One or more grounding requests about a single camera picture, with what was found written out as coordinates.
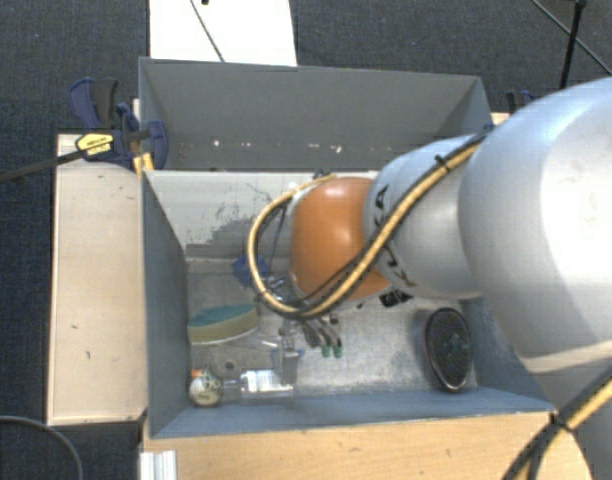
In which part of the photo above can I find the small blue lumpy object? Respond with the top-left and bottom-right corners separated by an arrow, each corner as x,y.
232,254 -> 268,290

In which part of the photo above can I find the white ball with dark marks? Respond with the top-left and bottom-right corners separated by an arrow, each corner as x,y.
187,370 -> 224,409

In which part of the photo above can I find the black cylinder on white bracket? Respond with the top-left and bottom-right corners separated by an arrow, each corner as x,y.
379,290 -> 414,309

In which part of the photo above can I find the clear plastic bottle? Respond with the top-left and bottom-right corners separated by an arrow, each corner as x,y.
220,367 -> 295,403

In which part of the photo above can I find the pale wood board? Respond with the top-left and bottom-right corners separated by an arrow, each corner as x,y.
45,132 -> 150,427

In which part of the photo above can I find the green and yellow round sponge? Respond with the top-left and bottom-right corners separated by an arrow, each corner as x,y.
186,303 -> 262,346

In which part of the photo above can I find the grey metal bin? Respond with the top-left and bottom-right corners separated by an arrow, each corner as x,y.
137,56 -> 558,441

